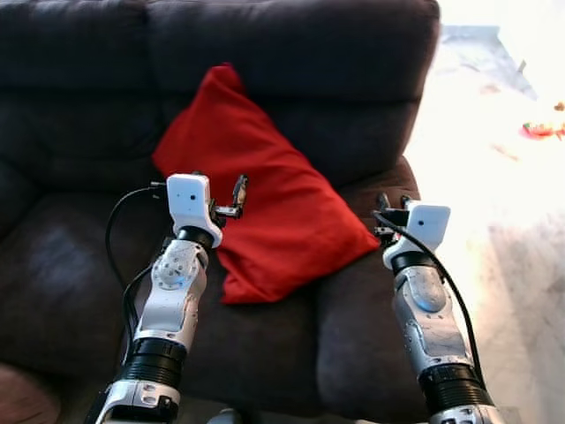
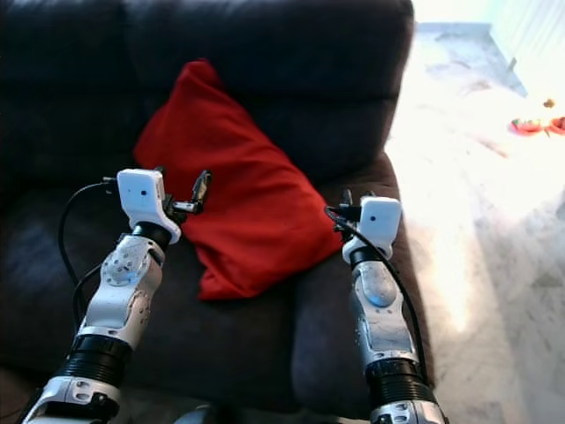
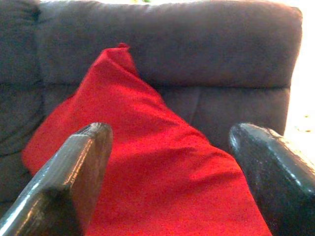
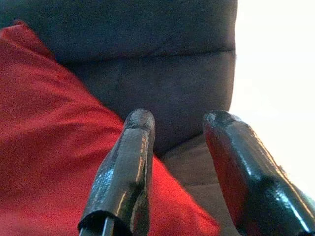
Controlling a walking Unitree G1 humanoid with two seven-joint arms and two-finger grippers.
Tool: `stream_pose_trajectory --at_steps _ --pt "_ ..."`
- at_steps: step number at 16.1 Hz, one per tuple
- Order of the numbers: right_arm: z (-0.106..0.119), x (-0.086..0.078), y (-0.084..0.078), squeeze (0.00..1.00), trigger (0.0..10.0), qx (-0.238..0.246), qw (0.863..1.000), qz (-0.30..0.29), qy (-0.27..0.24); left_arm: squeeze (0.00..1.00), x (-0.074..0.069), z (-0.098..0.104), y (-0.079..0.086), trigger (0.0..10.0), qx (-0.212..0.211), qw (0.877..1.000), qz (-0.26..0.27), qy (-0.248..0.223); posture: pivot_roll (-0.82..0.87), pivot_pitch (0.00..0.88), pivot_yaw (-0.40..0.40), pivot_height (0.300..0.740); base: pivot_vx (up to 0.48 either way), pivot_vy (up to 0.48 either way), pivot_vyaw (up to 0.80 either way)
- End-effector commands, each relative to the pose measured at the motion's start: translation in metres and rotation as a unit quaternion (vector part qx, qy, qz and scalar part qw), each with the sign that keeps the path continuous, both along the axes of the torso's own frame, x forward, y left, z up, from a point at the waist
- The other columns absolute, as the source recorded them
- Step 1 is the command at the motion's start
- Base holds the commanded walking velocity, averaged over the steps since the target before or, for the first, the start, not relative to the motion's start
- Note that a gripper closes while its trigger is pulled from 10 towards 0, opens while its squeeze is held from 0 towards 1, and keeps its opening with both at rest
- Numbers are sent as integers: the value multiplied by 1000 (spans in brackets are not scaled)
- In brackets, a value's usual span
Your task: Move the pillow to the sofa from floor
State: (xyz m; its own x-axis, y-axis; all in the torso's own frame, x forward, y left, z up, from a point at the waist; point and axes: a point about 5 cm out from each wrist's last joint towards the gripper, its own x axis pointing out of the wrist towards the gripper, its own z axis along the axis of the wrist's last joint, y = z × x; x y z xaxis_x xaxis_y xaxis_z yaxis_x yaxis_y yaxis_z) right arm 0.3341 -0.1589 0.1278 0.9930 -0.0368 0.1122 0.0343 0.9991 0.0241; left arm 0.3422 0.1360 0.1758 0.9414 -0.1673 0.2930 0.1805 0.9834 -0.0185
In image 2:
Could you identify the silver left robot leg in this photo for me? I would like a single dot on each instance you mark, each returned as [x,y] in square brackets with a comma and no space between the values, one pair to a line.
[194,415]

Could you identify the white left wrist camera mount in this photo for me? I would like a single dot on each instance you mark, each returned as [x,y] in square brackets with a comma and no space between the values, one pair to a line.
[141,194]

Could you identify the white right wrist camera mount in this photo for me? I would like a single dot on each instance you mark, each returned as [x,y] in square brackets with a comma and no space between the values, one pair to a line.
[381,219]

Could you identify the red pillow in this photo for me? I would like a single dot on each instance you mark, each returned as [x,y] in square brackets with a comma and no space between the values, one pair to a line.
[238,194]

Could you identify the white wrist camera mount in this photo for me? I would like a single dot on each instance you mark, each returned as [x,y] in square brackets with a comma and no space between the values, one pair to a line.
[381,219]
[141,194]

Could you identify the grey-brown fabric sofa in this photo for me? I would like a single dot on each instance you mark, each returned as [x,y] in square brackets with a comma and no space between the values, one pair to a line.
[53,291]

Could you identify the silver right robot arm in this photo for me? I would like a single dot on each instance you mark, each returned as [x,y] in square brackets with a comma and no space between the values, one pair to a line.
[380,309]

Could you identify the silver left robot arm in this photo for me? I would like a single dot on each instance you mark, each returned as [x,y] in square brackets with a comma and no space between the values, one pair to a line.
[128,291]

